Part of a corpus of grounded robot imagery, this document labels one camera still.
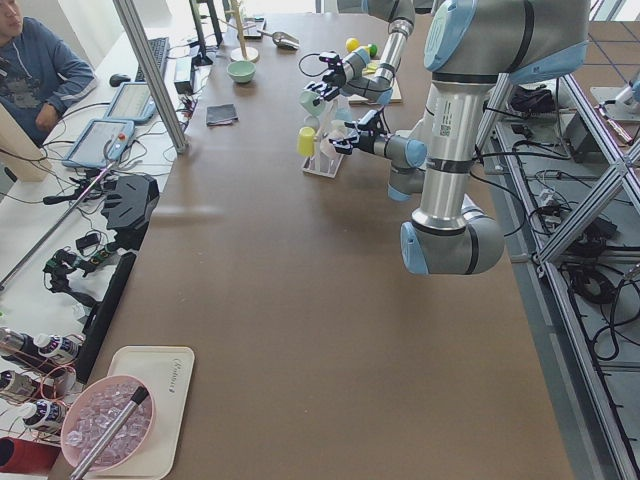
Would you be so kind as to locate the white wire cup holder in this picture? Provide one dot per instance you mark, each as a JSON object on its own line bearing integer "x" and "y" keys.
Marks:
{"x": 327, "y": 120}

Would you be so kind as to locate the blue teach pendant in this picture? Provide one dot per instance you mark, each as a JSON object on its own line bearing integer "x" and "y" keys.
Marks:
{"x": 132, "y": 101}
{"x": 101, "y": 142}

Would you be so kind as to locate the grey plastic cup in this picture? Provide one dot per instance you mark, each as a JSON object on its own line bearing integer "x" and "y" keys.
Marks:
{"x": 312, "y": 122}

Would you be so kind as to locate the metal reacher grabber stick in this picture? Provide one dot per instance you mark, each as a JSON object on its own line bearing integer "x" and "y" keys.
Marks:
{"x": 43, "y": 239}

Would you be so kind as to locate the black plastic bracket stand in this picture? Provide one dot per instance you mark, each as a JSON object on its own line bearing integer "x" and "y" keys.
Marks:
{"x": 128, "y": 208}

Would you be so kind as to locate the metal ice tongs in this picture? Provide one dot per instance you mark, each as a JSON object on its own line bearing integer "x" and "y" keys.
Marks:
{"x": 140, "y": 394}

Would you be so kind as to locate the pink plastic cup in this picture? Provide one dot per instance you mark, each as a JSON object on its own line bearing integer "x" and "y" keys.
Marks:
{"x": 332, "y": 142}

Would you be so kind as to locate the whole yellow lemon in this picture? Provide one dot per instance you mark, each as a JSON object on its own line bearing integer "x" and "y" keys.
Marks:
{"x": 352, "y": 44}

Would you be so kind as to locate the green plastic cup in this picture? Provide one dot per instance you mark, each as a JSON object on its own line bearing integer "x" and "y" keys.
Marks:
{"x": 312, "y": 102}

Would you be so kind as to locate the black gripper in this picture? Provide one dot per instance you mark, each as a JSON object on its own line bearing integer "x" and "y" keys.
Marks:
{"x": 366, "y": 141}
{"x": 338, "y": 76}

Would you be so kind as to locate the metal scoop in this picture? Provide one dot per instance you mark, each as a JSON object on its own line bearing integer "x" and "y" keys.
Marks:
{"x": 282, "y": 39}

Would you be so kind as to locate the black steel thermos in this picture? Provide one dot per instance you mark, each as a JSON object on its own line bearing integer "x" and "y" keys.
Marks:
{"x": 17, "y": 345}

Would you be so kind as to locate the light blue plastic cup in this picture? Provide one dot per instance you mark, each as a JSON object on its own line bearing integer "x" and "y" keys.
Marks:
{"x": 343, "y": 114}

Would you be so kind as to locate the person in blue hoodie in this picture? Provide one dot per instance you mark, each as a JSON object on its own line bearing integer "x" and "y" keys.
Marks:
{"x": 41, "y": 76}

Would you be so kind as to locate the wooden mug tree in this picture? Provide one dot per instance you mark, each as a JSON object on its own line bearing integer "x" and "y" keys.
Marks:
{"x": 243, "y": 52}

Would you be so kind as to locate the beige tray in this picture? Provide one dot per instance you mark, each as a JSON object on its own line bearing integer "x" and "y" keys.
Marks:
{"x": 166, "y": 372}

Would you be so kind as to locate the aluminium frame post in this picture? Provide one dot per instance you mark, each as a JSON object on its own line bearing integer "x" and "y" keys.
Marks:
{"x": 136, "y": 34}

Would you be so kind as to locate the yellow plastic cup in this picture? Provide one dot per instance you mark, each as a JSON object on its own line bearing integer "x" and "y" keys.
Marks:
{"x": 306, "y": 141}

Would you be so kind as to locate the wooden cutting board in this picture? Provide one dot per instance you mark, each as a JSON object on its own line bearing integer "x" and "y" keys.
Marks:
{"x": 389, "y": 96}

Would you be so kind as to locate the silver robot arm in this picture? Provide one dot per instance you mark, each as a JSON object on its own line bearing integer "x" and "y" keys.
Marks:
{"x": 400, "y": 16}
{"x": 469, "y": 46}

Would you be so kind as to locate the grey folded cloth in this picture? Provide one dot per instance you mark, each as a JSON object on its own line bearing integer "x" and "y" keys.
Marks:
{"x": 224, "y": 114}

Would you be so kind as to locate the red can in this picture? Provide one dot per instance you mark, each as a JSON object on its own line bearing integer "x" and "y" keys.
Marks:
{"x": 20, "y": 456}

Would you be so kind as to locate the white capped drink bottle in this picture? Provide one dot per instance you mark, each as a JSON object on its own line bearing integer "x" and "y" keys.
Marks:
{"x": 60, "y": 349}

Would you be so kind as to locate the green ceramic bowl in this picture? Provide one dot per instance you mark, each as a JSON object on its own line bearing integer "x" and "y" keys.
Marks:
{"x": 241, "y": 72}

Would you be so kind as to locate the black keyboard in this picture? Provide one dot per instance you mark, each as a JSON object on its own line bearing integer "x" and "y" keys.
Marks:
{"x": 159, "y": 48}

